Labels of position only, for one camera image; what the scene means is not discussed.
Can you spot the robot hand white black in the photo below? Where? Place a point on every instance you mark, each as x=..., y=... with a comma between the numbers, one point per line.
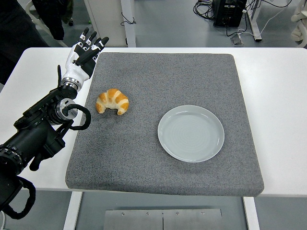
x=72, y=69

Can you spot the croissant bread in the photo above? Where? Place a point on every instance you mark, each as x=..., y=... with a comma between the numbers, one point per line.
x=115, y=98

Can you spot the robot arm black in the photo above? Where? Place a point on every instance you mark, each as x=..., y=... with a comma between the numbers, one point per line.
x=28, y=141

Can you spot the grey round plate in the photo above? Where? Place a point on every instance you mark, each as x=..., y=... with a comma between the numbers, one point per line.
x=190, y=134

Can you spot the grey metal plate with screws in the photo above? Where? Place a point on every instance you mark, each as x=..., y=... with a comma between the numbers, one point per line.
x=163, y=219

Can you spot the person's legs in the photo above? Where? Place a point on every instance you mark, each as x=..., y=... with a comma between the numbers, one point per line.
x=52, y=16

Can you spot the white desk panel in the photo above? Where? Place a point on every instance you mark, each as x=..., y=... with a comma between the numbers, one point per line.
x=105, y=21

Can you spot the person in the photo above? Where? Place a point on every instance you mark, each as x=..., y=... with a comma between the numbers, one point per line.
x=16, y=28

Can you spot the grey felt mat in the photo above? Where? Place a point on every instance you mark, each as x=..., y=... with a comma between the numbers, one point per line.
x=134, y=148

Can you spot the white table leg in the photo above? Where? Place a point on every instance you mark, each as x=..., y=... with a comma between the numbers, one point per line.
x=251, y=215
x=70, y=213

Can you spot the black equipment box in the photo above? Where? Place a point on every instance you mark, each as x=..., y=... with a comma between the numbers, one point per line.
x=227, y=14

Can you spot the clear floor box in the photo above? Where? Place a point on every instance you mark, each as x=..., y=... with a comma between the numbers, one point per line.
x=237, y=39

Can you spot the white desk leg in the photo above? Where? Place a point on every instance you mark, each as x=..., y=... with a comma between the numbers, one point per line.
x=254, y=21

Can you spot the white rolling chair frame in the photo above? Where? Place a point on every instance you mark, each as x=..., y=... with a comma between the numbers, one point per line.
x=39, y=25

